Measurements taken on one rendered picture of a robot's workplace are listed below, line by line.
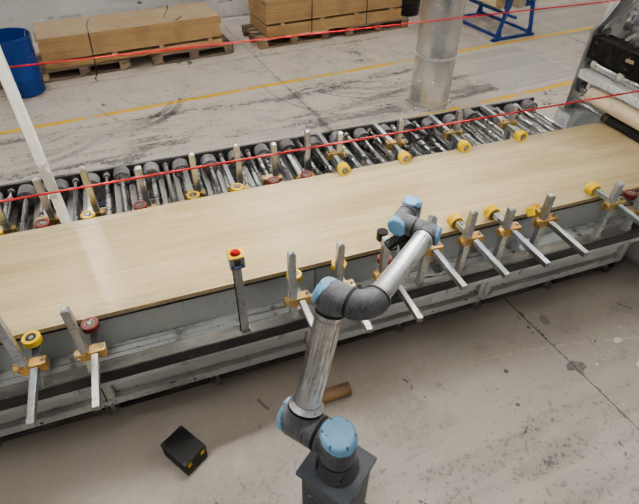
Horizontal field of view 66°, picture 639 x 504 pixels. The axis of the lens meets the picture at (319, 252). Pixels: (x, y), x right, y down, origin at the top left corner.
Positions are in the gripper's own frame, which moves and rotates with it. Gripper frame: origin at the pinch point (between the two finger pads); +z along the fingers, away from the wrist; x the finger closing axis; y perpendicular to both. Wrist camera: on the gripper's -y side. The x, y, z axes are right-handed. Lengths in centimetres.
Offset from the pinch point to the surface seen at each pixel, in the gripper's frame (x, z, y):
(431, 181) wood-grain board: 72, 11, 61
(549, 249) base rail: 7, 31, 110
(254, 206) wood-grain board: 83, 11, -55
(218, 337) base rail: 7, 31, -95
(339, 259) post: 6.1, -4.0, -30.4
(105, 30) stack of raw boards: 578, 46, -135
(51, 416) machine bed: 28, 85, -191
